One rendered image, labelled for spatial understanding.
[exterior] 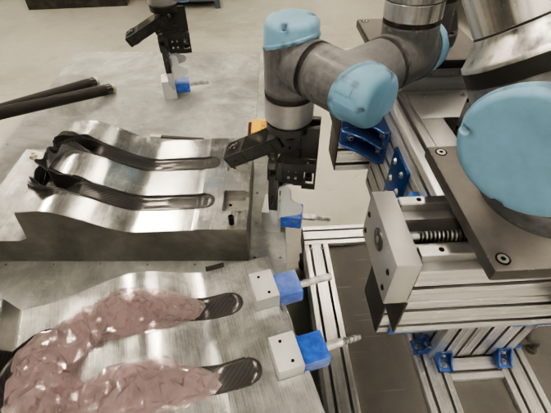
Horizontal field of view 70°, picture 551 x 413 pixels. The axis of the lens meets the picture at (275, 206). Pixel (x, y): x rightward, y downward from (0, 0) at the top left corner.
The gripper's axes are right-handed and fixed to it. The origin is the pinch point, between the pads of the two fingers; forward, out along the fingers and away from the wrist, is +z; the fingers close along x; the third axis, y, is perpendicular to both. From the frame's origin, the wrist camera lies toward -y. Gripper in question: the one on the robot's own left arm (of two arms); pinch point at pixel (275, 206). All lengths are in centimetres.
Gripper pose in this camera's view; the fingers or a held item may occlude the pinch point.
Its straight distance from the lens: 75.5
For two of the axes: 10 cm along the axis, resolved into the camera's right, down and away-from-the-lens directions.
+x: 1.4, -7.1, 6.9
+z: 0.0, 7.0, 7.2
